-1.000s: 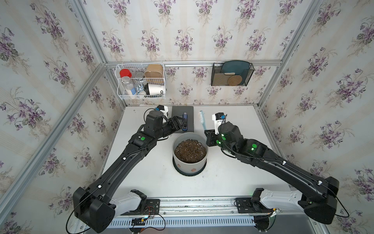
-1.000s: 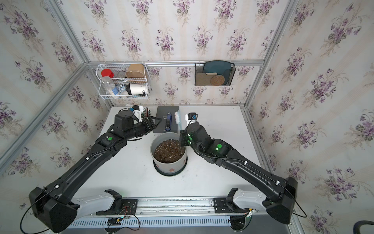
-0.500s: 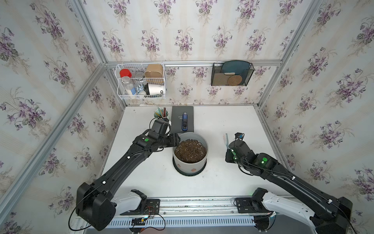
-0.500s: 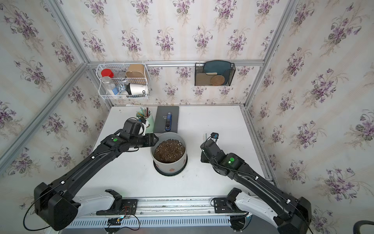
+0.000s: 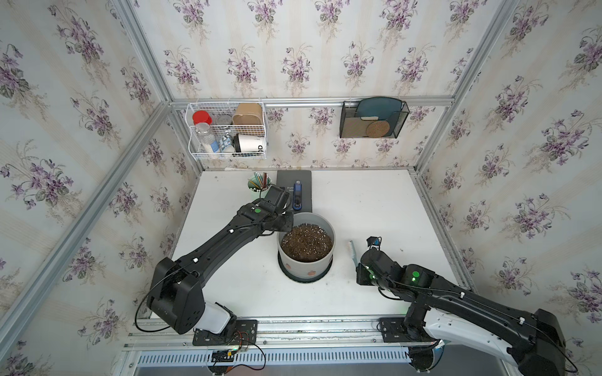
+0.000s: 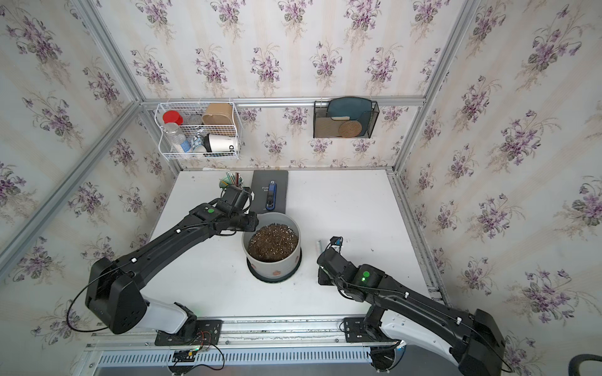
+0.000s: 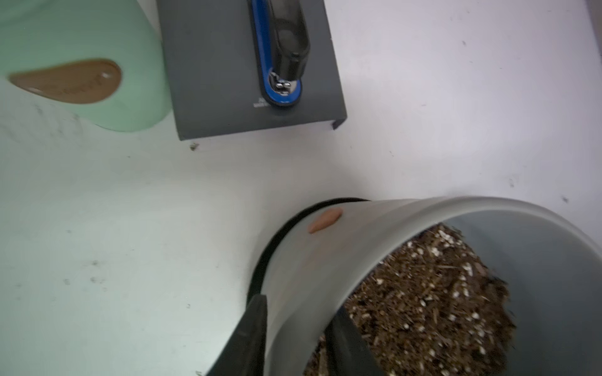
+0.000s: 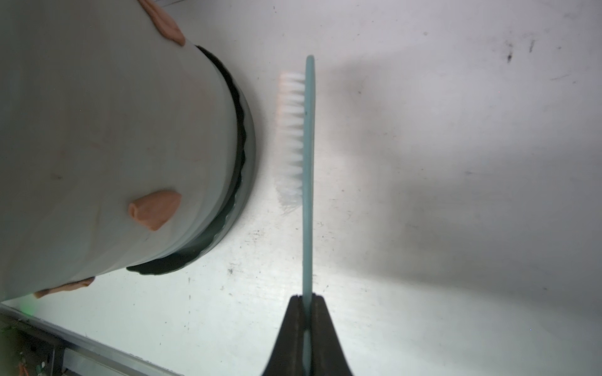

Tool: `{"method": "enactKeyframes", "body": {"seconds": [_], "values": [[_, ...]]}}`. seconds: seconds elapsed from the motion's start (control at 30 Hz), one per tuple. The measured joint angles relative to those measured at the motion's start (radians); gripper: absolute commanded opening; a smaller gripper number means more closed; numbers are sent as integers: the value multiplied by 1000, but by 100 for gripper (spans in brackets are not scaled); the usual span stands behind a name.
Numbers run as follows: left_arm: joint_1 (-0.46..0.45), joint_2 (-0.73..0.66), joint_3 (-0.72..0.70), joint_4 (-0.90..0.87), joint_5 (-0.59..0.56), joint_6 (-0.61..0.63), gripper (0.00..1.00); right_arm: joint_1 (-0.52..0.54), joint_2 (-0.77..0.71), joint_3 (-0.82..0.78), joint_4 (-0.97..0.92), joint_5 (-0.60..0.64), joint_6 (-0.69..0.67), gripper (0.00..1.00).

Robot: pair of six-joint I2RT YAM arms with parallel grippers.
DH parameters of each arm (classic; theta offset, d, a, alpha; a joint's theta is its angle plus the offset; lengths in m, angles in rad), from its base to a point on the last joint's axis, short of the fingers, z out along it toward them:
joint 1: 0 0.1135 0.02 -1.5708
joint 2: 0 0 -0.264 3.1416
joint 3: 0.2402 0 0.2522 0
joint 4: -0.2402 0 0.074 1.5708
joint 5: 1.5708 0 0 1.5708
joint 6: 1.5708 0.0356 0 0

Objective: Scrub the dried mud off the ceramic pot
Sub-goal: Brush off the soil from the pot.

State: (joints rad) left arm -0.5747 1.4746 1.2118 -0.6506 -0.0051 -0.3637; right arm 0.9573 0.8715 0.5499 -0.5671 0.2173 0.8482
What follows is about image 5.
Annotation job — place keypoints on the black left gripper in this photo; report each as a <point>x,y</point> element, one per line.
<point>290,222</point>

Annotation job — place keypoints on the white ceramic pot with soil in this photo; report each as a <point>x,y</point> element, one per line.
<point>305,254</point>

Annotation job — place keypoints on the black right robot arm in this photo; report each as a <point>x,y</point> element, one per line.
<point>441,311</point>

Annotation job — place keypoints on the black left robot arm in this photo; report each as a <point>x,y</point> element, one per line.
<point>176,292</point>

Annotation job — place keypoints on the blue black utility knife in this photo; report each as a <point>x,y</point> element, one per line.
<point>297,196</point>

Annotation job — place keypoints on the dark grey mat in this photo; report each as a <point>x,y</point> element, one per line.
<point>287,178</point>

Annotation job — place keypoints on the green pen holder cup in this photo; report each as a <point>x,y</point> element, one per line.
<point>259,182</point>

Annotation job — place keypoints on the white black cup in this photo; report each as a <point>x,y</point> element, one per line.
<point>246,144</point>

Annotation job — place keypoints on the clear plastic bottle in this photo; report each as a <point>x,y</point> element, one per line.
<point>206,138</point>

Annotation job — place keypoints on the round cork coaster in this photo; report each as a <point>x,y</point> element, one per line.
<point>377,129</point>

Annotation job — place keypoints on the red lidded jar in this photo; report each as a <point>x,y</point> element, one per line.
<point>202,117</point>

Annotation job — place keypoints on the small circuit board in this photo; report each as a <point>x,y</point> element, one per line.
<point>223,356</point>

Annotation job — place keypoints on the teal plate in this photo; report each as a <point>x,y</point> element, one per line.
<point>385,109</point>

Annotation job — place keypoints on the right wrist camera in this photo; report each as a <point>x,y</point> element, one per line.
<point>374,242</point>

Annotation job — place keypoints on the white wire wall basket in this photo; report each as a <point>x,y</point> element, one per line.
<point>224,130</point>

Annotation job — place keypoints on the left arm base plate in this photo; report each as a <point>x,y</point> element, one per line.
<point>236,333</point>

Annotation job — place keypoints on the black mesh wall organizer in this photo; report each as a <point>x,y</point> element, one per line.
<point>353,127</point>

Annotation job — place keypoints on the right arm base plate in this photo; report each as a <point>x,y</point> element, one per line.
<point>392,330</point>

